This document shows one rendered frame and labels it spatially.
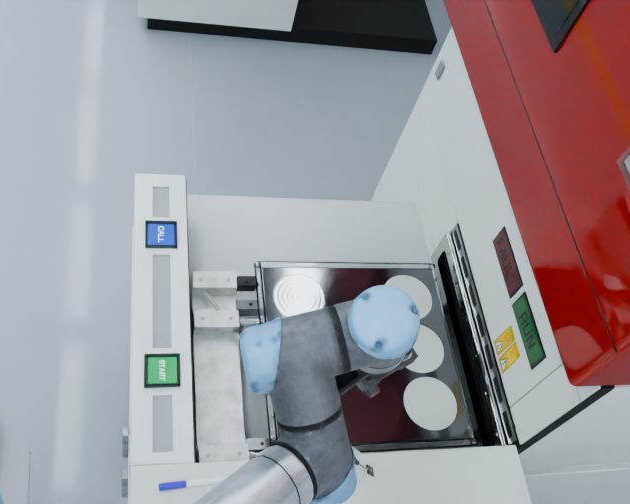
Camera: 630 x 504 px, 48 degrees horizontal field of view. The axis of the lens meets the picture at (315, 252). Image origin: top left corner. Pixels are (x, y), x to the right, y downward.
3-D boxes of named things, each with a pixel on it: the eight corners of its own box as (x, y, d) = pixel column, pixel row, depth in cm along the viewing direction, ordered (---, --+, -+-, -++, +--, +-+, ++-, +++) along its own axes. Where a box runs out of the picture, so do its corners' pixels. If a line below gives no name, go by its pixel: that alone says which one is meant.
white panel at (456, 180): (409, 137, 174) (474, 1, 142) (494, 471, 131) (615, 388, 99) (397, 136, 173) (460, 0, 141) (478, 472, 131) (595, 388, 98)
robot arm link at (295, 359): (261, 438, 76) (361, 413, 77) (236, 342, 73) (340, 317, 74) (258, 406, 83) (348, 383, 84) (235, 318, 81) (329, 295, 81)
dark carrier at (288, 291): (430, 270, 144) (431, 269, 144) (470, 437, 126) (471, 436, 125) (262, 269, 136) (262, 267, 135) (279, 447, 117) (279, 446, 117)
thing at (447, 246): (437, 257, 152) (453, 232, 145) (488, 462, 129) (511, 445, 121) (429, 257, 152) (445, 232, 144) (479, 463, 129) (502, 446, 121)
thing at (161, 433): (181, 216, 147) (185, 174, 136) (188, 488, 118) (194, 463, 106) (134, 215, 145) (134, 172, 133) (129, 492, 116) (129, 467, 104)
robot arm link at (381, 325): (333, 291, 74) (412, 272, 75) (332, 314, 85) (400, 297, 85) (353, 364, 72) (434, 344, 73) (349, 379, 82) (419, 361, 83)
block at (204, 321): (236, 317, 130) (238, 309, 128) (237, 334, 129) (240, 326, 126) (192, 317, 128) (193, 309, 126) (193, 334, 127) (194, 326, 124)
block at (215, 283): (234, 279, 135) (236, 271, 132) (235, 295, 133) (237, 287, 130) (191, 279, 133) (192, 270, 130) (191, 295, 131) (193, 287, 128)
